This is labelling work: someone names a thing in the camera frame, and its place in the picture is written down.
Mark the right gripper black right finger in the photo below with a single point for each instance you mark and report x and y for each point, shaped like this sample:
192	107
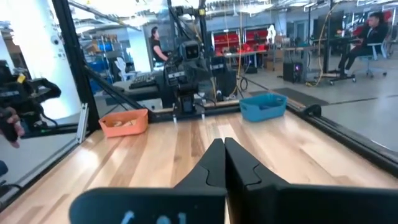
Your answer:
295	205

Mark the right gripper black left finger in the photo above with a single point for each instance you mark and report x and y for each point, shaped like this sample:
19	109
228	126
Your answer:
186	205

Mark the natural wood arch block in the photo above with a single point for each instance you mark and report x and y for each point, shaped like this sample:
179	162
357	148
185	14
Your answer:
118	124

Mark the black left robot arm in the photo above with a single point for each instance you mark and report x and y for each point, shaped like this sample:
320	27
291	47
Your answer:
186	99

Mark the red storage shelf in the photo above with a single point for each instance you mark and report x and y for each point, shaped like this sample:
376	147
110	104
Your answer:
225	40

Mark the person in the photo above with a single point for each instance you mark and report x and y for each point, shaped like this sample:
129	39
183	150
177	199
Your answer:
370	37
157	46
14	121

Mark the black keyboard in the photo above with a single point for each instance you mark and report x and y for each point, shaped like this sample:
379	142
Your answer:
142	81

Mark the cardboard box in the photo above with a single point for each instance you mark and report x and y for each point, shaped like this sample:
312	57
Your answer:
273	62

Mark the teal plastic bin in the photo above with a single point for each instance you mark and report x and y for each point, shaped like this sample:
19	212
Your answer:
262	115

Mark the black computer tower with light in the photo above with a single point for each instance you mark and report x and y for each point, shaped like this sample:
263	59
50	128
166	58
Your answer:
292	72

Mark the orange plastic bin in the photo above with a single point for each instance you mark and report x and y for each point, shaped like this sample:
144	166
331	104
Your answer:
124	130

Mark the black rolling desk stand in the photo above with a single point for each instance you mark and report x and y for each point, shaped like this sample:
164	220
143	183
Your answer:
326	62

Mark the grey office chair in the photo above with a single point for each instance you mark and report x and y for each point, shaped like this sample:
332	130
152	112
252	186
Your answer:
376	51

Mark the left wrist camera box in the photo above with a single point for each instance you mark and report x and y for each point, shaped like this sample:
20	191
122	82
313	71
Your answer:
190	51

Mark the black frame rails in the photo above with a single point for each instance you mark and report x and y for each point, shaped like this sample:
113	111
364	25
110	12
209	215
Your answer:
217	109

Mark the black diagonal frame brace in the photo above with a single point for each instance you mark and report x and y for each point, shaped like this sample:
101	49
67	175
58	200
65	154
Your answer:
115	88

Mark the black table edge rail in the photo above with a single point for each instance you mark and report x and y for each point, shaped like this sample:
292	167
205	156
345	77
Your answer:
357	140

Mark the black corner bracket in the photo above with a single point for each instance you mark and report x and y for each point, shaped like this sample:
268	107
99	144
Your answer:
313	111

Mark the black frame post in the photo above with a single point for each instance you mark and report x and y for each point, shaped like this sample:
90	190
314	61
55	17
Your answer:
74	62

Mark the silver aluminium bracket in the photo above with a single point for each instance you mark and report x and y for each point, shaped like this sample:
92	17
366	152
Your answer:
82	124

